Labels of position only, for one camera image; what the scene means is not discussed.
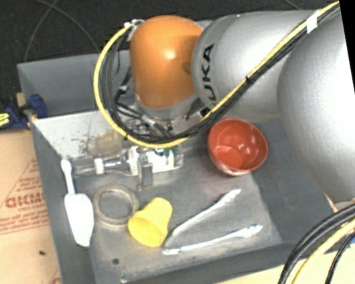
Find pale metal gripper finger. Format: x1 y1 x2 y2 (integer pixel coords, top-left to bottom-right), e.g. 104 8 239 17
72 151 133 184
86 129 126 158

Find yellow plastic cup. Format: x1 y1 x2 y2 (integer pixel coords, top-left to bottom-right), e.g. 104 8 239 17
123 194 180 252

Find white plastic scoop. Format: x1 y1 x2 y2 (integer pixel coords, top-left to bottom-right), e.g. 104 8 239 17
56 155 100 250

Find clear plastic tongs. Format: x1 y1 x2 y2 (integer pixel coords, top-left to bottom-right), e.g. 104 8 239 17
153 186 266 258

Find grey metal bin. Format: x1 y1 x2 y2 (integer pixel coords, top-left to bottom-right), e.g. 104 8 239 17
14 2 349 284

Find red bowl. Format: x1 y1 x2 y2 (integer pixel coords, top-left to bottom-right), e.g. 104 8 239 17
202 111 273 181

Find brown cardboard board, red print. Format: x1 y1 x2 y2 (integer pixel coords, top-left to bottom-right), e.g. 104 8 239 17
0 115 64 284

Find clear ring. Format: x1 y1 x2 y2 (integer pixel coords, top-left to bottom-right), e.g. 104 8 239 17
90 182 144 233

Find black cylinder on white bracket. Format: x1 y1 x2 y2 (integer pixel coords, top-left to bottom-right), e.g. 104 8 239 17
196 104 213 119

